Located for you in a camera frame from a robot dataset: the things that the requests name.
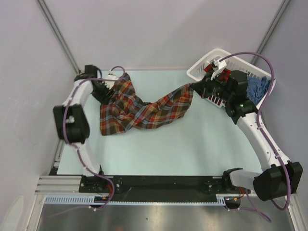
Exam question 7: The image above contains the red black checked shirt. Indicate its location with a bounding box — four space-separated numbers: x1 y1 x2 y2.
203 64 231 84

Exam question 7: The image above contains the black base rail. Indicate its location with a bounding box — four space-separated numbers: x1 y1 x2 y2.
79 175 246 204

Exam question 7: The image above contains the brown red plaid shirt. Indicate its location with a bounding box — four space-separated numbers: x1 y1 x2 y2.
100 74 194 136

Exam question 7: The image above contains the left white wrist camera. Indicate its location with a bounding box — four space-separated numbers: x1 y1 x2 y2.
105 70 119 89

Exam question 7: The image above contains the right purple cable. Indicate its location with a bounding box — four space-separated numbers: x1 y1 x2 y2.
218 51 293 222

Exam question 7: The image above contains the white slotted cable duct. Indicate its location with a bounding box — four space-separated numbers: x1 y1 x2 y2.
44 195 241 207

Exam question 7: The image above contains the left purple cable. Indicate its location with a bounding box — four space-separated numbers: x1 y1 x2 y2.
61 66 126 212

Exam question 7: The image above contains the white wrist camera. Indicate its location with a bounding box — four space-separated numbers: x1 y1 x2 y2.
105 70 119 89
210 59 227 80

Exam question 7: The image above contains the purple cable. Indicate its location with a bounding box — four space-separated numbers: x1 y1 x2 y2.
218 51 293 222
61 66 126 212

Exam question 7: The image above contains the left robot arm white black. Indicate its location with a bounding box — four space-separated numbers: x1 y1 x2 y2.
53 64 119 193

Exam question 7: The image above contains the white plastic laundry basket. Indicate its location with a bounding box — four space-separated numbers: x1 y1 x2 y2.
187 49 275 117

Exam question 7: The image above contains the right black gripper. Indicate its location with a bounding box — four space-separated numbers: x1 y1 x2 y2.
190 71 232 103

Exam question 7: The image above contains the blue checked shirt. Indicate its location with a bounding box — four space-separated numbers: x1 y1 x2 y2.
246 77 270 105

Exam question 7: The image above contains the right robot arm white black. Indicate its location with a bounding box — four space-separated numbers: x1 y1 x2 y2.
192 70 303 201

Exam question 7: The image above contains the left aluminium corner post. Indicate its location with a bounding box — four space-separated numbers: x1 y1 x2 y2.
35 0 80 74

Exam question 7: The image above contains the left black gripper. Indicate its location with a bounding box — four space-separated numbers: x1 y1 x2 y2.
91 78 116 105

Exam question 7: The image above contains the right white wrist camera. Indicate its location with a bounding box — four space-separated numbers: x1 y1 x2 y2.
210 59 227 80

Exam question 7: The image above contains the aluminium corner post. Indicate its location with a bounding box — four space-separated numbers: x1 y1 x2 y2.
256 0 291 54
35 0 80 74

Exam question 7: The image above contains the right aluminium corner post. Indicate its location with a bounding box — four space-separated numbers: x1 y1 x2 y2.
256 0 291 54

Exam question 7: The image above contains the aluminium frame profile front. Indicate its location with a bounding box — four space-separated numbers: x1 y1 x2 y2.
35 176 81 194

